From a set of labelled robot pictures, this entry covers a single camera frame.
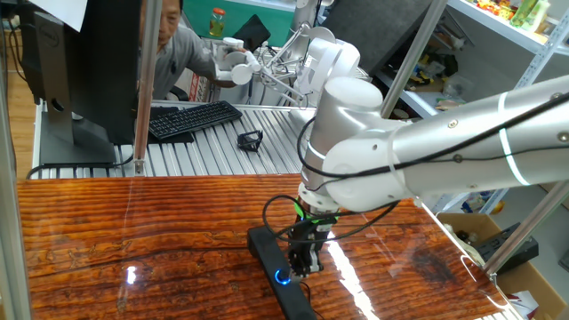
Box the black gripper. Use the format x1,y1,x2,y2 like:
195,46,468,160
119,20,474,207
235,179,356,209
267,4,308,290
286,216,340,278

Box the black power strip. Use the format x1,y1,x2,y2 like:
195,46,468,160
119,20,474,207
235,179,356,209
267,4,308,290
246,225,317,320

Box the white haptic teleoperation device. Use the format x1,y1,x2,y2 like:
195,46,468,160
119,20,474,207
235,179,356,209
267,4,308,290
214,24,362,110

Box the black folding phone stand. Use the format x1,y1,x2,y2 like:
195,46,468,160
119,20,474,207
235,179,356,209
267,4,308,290
236,129,264,153

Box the wood-grain vinyl table mat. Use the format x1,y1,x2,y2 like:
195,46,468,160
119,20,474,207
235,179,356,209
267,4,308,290
16,172,519,320

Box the blue white bottle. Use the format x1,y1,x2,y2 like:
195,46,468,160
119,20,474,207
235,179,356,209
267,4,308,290
461,190,490,213

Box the black computer keyboard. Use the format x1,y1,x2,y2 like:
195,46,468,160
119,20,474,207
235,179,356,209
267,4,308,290
148,100,244,140

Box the black electronic box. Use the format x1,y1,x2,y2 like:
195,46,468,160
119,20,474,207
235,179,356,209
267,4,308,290
473,221,540,275

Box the red white carton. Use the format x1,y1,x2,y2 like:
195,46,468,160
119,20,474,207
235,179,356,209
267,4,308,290
188,70,202,102

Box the black office chair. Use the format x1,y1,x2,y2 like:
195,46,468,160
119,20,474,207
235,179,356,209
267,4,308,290
166,86,190,102

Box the beige flat item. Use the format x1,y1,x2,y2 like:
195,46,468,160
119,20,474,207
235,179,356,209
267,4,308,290
435,98,469,112

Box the white red paper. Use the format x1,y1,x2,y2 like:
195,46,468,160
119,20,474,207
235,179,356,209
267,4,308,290
506,291,540,319

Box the yellow black tools clutter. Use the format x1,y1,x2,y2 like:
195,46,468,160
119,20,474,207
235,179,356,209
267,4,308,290
406,24,460,86

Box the black tablet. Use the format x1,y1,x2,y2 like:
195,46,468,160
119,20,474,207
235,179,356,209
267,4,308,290
233,13,272,52

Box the clear plastic bag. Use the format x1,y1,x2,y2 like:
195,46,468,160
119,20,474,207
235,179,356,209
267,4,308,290
442,73,475,98

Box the person in grey shirt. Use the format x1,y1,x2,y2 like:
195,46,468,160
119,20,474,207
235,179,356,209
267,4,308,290
140,0,219,101

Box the brown cardboard box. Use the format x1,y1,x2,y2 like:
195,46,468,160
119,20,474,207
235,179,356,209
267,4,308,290
437,212,569,320

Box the dark grey foam panel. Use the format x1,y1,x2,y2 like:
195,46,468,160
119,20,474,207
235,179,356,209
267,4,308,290
319,0,435,76

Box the white grey cylindrical column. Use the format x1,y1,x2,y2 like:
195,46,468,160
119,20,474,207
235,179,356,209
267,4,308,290
291,0,334,41

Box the glass jar with orange lid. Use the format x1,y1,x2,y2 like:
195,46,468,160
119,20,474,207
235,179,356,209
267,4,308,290
208,7,227,37

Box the green partition board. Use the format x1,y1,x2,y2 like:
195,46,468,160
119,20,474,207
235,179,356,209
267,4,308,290
180,0,297,48

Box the black monitor with grey stand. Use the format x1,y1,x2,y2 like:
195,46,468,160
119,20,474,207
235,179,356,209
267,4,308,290
17,0,143,166

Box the white metal shelving unit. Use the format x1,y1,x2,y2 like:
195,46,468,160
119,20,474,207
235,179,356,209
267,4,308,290
373,0,569,214

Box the colourful small toys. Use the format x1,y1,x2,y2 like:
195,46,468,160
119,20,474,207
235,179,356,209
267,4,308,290
476,0,512,20

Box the green plastic bottle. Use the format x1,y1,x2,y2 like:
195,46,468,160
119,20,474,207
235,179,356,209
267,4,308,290
510,0,540,28

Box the pale yellow plastic bottle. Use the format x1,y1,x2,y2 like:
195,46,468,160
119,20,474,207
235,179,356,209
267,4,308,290
522,0,552,32

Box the white paper sheet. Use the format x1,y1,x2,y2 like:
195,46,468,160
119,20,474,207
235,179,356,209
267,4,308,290
29,0,89,33

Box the thin black speaker cable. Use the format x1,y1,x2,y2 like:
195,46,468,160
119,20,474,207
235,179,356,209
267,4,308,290
298,280,325,320

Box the green flange ring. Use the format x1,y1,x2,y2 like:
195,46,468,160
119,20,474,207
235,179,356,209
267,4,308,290
293,198,340,226

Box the aluminium frame post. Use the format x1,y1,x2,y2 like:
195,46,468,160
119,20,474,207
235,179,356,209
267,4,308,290
380,0,449,120
132,0,164,177
482,180,569,279
0,61,32,320

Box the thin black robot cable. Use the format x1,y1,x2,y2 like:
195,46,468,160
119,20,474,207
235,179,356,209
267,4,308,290
399,144,569,164

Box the black monitor power cable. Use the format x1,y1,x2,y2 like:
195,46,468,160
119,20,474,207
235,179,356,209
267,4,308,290
25,153,134,180

